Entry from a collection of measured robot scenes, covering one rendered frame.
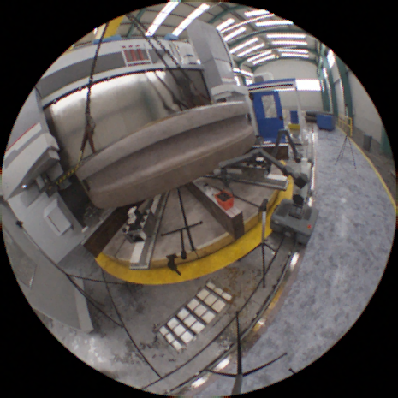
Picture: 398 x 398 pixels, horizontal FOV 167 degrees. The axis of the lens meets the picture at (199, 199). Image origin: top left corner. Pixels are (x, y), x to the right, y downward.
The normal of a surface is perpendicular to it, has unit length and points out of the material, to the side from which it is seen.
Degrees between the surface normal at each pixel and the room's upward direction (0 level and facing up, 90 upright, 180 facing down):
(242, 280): 0
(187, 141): 90
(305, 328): 0
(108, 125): 90
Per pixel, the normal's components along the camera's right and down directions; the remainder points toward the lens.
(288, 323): -0.29, -0.80
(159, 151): 0.25, 0.48
